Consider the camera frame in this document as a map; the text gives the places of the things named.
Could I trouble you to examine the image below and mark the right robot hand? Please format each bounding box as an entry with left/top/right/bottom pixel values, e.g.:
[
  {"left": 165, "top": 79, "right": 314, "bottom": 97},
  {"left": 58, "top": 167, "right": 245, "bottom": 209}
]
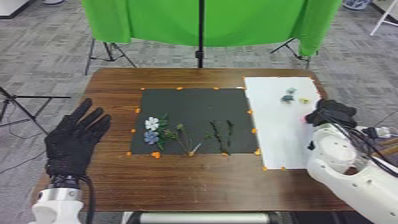
[{"left": 303, "top": 99, "right": 358, "bottom": 130}]

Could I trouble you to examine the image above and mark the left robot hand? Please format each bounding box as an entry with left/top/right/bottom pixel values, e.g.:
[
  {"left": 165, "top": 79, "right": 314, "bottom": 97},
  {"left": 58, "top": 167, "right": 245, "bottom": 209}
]
[{"left": 42, "top": 97, "right": 113, "bottom": 178}]

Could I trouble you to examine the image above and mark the white sheet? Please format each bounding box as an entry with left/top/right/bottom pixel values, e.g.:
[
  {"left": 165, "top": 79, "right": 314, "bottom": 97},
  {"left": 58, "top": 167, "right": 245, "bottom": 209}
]
[{"left": 241, "top": 76, "right": 325, "bottom": 171}]

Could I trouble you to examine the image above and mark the black tripod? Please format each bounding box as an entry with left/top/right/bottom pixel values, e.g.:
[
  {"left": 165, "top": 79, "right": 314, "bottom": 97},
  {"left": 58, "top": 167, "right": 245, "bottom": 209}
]
[{"left": 0, "top": 86, "right": 72, "bottom": 135}]

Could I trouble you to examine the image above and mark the white flower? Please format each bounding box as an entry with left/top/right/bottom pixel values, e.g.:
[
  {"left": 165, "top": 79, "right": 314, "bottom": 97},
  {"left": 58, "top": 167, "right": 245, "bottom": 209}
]
[{"left": 143, "top": 114, "right": 170, "bottom": 132}]

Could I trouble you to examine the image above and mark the black backdrop stand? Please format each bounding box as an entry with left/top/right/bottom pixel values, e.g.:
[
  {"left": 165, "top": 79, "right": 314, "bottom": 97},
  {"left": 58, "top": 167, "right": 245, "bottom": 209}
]
[
  {"left": 81, "top": 37, "right": 138, "bottom": 77},
  {"left": 268, "top": 36, "right": 314, "bottom": 70},
  {"left": 195, "top": 0, "right": 207, "bottom": 70}
]

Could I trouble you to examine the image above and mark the dark mat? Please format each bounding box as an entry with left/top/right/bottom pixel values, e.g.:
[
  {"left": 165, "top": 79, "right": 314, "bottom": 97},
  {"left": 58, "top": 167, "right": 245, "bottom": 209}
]
[{"left": 127, "top": 87, "right": 261, "bottom": 156}]

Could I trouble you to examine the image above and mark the pale grey bar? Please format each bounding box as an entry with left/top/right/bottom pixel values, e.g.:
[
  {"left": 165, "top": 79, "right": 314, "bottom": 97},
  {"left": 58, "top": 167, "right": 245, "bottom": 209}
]
[{"left": 136, "top": 212, "right": 271, "bottom": 224}]

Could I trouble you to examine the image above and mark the black cable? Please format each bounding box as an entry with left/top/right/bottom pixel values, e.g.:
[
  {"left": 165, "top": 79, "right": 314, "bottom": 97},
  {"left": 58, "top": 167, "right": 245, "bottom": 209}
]
[{"left": 326, "top": 109, "right": 398, "bottom": 178}]

